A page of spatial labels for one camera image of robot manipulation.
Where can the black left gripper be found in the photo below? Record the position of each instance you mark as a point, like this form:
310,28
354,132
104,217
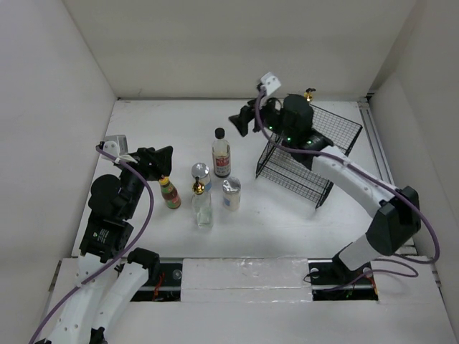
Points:
156,162

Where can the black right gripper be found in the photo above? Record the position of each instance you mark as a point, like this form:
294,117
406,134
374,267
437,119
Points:
242,120

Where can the red sauce bottle yellow cap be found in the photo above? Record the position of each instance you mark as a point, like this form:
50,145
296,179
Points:
169,193

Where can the silver lid jar blue label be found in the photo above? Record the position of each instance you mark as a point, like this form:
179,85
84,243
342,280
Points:
201,171

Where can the dark oil bottle gold spout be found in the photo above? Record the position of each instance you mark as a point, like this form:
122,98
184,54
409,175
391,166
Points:
308,94

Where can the black cap vinegar bottle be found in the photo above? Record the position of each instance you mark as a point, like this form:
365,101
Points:
221,154

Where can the clear oil bottle gold spout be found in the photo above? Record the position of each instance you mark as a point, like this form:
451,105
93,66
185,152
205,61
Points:
202,205

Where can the silver lid white jar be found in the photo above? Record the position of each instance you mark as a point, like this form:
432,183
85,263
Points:
231,188

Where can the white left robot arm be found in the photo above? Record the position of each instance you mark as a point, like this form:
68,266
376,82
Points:
110,267

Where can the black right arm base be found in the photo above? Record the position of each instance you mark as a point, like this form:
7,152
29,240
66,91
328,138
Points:
331,280

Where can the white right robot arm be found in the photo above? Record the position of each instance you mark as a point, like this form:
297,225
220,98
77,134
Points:
393,210

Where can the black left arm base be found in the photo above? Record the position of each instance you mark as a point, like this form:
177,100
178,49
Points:
157,279

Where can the white foam block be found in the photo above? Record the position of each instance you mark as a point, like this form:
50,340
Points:
248,280

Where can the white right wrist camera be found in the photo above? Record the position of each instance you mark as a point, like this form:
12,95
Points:
268,84

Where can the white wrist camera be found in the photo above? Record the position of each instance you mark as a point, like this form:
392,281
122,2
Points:
115,145
268,84

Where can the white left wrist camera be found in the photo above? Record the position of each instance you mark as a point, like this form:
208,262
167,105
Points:
115,145

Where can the black wire basket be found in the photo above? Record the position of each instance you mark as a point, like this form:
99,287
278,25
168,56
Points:
307,152

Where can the aluminium rail right side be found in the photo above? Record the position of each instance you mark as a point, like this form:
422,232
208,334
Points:
374,140

